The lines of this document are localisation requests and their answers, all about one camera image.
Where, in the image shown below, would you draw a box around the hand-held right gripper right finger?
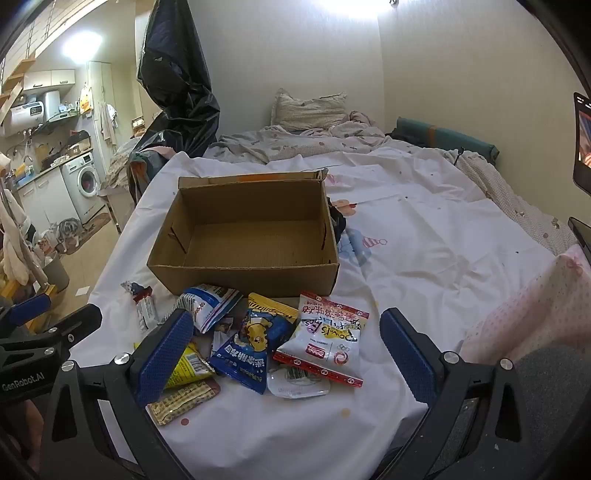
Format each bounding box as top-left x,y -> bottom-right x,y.
369,307 -> 555,480

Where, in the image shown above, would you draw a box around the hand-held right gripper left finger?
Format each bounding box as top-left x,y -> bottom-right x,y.
41,308 -> 195,480

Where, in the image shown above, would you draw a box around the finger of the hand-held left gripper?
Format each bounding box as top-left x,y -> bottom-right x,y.
0,303 -> 103,360
0,293 -> 52,331

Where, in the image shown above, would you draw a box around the tan snack packet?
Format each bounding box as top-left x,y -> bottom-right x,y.
147,379 -> 221,426

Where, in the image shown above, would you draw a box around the white cartoon rice cake packet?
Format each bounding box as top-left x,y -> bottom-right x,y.
121,281 -> 158,334

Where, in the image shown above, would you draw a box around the blue white snack pouch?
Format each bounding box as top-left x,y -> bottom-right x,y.
173,285 -> 243,334

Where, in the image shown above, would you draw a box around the blue yellow snack packet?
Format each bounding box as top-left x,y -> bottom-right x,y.
210,292 -> 300,395

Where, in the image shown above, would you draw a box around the white red snack packet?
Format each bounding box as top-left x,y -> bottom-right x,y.
273,291 -> 371,388

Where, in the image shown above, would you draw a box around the brown cardboard box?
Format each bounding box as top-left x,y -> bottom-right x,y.
147,172 -> 341,298

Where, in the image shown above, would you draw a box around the clear white snack packet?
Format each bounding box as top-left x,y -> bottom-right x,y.
267,364 -> 332,398

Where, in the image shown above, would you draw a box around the grey bin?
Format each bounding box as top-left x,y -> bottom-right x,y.
39,251 -> 70,296

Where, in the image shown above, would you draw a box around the white hanging towel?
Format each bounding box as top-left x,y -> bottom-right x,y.
0,191 -> 33,287

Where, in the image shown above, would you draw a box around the grey tabby cat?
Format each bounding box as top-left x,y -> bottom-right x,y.
48,218 -> 83,254

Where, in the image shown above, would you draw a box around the white printed bedsheet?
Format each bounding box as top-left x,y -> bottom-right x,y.
69,148 -> 559,480

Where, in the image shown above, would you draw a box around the white base cabinet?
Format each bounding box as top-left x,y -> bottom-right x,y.
14,166 -> 77,232

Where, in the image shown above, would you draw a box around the pink dotted blanket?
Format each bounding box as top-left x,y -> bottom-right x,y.
459,244 -> 591,365

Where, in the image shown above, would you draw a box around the white washing machine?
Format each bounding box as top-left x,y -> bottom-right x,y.
61,154 -> 106,221

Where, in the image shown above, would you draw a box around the grey cloth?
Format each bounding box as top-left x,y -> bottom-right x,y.
508,344 -> 591,462

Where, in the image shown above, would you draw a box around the black cloth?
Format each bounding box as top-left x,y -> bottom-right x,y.
325,196 -> 348,245

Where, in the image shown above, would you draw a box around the pile of clothes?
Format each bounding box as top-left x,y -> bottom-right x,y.
99,138 -> 139,190

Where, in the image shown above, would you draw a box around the white water heater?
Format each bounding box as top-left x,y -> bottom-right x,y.
4,90 -> 61,134

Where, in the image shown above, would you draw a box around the white hanging cloth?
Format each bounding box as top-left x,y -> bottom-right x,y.
99,104 -> 118,141

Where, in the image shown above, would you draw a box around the black device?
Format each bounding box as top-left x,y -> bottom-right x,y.
568,218 -> 591,266

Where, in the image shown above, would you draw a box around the wooden stairs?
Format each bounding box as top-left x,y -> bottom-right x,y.
0,55 -> 35,125

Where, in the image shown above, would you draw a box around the green rolled mat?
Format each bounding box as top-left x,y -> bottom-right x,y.
392,117 -> 500,162

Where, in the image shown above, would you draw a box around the grey floral quilt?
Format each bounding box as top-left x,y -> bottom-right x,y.
208,111 -> 578,254

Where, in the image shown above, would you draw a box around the tall white cabinet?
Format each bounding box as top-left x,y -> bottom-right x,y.
88,61 -> 116,153

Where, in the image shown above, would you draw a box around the black plastic bag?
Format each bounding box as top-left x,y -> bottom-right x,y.
130,0 -> 221,204

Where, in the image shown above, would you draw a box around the floral pillow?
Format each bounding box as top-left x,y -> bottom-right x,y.
271,89 -> 348,131

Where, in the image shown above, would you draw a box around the ceiling lamp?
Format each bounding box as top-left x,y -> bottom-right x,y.
62,34 -> 105,61
318,0 -> 384,19

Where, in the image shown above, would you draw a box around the black phone screen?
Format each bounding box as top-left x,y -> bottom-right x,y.
573,92 -> 591,195

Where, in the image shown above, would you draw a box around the white wall cabinet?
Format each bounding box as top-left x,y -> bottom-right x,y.
23,69 -> 77,90

